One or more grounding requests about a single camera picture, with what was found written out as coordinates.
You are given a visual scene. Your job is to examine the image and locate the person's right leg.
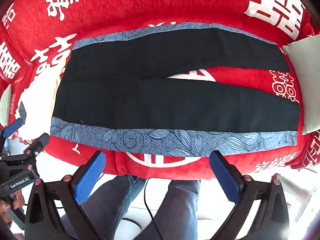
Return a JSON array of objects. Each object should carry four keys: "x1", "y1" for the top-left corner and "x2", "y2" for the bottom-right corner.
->
[{"x1": 150, "y1": 179, "x2": 203, "y2": 240}]

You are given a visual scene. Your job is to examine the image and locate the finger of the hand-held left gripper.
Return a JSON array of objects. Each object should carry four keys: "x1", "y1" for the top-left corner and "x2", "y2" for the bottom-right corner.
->
[
  {"x1": 0, "y1": 133, "x2": 50, "y2": 168},
  {"x1": 0, "y1": 102, "x2": 28, "y2": 143}
]

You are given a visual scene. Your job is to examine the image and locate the black pants with blue stripes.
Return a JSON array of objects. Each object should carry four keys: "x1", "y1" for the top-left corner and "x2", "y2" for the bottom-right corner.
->
[{"x1": 50, "y1": 23, "x2": 300, "y2": 158}]

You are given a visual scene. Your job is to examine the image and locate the person's left hand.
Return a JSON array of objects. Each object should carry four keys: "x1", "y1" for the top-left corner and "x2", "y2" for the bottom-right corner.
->
[{"x1": 0, "y1": 190, "x2": 26, "y2": 230}]

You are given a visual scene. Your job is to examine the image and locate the person's left leg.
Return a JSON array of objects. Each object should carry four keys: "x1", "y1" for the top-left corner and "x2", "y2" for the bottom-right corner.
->
[{"x1": 80, "y1": 174, "x2": 150, "y2": 240}]

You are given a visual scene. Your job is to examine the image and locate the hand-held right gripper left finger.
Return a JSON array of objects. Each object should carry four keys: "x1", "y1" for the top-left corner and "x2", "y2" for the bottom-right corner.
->
[{"x1": 24, "y1": 151, "x2": 107, "y2": 240}]

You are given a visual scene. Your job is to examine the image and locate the clear plastic box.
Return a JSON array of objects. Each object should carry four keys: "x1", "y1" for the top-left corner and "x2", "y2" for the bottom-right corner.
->
[{"x1": 276, "y1": 172, "x2": 318, "y2": 212}]

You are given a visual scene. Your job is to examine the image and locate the white pillow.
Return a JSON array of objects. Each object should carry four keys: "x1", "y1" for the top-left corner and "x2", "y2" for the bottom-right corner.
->
[
  {"x1": 282, "y1": 34, "x2": 320, "y2": 136},
  {"x1": 0, "y1": 84, "x2": 13, "y2": 128}
]

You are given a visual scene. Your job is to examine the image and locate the red printed blanket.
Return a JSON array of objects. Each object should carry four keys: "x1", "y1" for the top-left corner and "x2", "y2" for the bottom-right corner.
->
[{"x1": 0, "y1": 0, "x2": 320, "y2": 182}]

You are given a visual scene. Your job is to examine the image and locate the white round object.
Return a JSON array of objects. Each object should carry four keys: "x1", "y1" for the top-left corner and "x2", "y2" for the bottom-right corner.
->
[{"x1": 120, "y1": 217, "x2": 143, "y2": 240}]

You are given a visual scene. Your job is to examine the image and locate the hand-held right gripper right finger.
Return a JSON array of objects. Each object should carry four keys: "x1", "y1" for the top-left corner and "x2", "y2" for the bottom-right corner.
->
[{"x1": 209, "y1": 151, "x2": 295, "y2": 240}]

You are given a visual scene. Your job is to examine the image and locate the person's leg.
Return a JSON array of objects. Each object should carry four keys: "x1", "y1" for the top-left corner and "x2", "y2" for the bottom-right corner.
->
[
  {"x1": 80, "y1": 174, "x2": 150, "y2": 240},
  {"x1": 150, "y1": 179, "x2": 203, "y2": 240}
]

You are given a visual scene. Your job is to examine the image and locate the black cable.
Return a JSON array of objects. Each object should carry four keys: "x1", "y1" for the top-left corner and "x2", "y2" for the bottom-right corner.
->
[{"x1": 100, "y1": 172, "x2": 163, "y2": 240}]

